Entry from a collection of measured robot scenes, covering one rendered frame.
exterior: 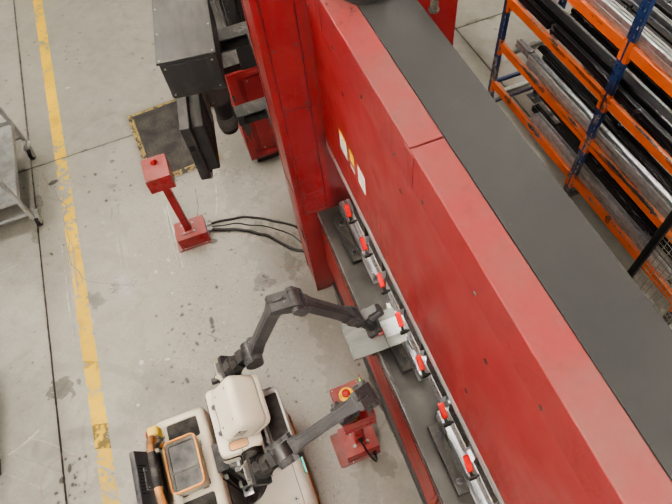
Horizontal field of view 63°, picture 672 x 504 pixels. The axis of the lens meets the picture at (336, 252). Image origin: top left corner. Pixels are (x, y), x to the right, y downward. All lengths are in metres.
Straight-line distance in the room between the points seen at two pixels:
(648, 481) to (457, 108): 0.96
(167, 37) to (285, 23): 0.56
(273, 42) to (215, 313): 2.16
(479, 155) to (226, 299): 2.78
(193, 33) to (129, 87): 3.18
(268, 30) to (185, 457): 1.81
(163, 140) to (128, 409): 2.31
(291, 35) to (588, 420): 1.73
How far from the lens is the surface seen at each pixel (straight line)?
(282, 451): 2.17
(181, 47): 2.50
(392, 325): 2.59
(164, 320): 4.01
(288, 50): 2.34
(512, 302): 1.22
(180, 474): 2.65
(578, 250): 1.32
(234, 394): 2.15
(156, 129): 5.15
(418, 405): 2.60
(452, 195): 1.35
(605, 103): 3.63
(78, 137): 5.43
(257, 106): 3.25
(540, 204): 1.37
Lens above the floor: 3.36
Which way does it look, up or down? 58 degrees down
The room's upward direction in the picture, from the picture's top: 9 degrees counter-clockwise
